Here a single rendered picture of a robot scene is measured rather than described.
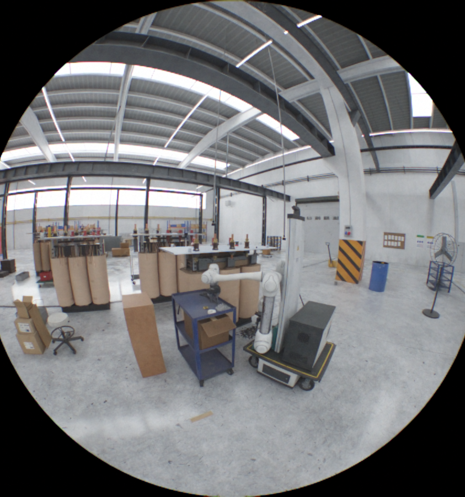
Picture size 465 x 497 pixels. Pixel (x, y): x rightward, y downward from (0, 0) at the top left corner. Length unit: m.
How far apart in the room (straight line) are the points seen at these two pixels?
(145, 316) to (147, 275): 1.98
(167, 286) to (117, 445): 3.13
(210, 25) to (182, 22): 1.12
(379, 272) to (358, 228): 1.66
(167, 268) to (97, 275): 1.49
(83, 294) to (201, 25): 9.80
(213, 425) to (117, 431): 0.86
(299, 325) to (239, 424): 1.07
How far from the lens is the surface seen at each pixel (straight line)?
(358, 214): 6.44
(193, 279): 2.13
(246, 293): 2.71
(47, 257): 8.06
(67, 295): 3.91
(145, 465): 1.72
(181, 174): 10.84
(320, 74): 8.72
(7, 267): 10.35
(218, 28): 9.17
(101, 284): 3.66
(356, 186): 6.64
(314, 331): 1.58
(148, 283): 3.68
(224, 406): 1.88
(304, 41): 5.92
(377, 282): 5.93
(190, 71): 3.98
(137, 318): 1.74
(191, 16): 9.04
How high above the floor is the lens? 1.60
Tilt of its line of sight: 6 degrees down
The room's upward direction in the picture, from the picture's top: 1 degrees clockwise
